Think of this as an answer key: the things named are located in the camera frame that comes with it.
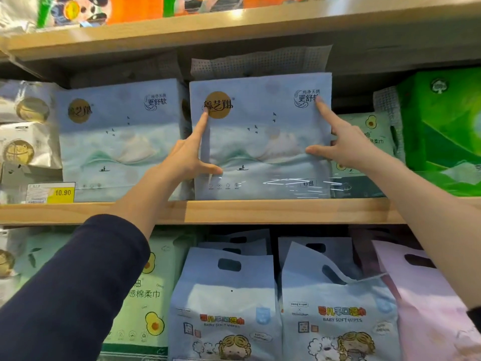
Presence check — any pale green avocado-print tissue pack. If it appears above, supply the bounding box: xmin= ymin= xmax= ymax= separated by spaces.
xmin=99 ymin=227 xmax=196 ymax=361
xmin=330 ymin=86 xmax=406 ymax=200

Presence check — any bright green tissue pack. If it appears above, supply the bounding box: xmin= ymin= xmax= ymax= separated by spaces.
xmin=396 ymin=67 xmax=481 ymax=197

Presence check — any person's left forearm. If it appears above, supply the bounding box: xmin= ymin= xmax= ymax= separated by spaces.
xmin=0 ymin=161 xmax=177 ymax=361

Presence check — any blue baby wipes bag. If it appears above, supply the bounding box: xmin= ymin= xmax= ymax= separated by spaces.
xmin=197 ymin=228 xmax=272 ymax=257
xmin=168 ymin=247 xmax=283 ymax=361
xmin=281 ymin=241 xmax=403 ymax=361
xmin=277 ymin=236 xmax=355 ymax=280

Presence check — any person's right hand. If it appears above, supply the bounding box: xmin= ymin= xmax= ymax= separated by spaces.
xmin=305 ymin=96 xmax=377 ymax=174

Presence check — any white leaf-print tissue pack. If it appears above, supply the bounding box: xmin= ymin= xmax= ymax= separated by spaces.
xmin=0 ymin=226 xmax=76 ymax=309

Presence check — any pink wipes bag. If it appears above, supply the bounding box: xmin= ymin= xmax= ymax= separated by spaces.
xmin=371 ymin=240 xmax=481 ymax=361

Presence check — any wooden shelf board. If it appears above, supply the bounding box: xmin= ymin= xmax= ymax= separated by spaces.
xmin=0 ymin=0 xmax=481 ymax=64
xmin=0 ymin=198 xmax=481 ymax=226

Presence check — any white plastic-wrapped pack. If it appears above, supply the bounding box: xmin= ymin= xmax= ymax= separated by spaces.
xmin=0 ymin=0 xmax=41 ymax=36

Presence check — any white tissue pack gold emblem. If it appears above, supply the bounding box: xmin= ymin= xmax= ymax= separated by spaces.
xmin=0 ymin=122 xmax=63 ymax=170
xmin=0 ymin=79 xmax=62 ymax=124

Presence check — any yellow and white price tag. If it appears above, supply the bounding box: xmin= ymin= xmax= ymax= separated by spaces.
xmin=27 ymin=183 xmax=76 ymax=205

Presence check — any blue landscape-print tissue pack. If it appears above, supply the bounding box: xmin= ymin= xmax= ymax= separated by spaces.
xmin=56 ymin=52 xmax=193 ymax=203
xmin=189 ymin=47 xmax=333 ymax=201

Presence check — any orange panda-print pack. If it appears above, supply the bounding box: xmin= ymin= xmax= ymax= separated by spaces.
xmin=37 ymin=0 xmax=166 ymax=28
xmin=162 ymin=0 xmax=312 ymax=15

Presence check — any person's right forearm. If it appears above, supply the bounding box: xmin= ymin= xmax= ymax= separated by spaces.
xmin=359 ymin=148 xmax=481 ymax=322

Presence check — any person's left hand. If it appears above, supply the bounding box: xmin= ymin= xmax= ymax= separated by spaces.
xmin=162 ymin=110 xmax=224 ymax=183

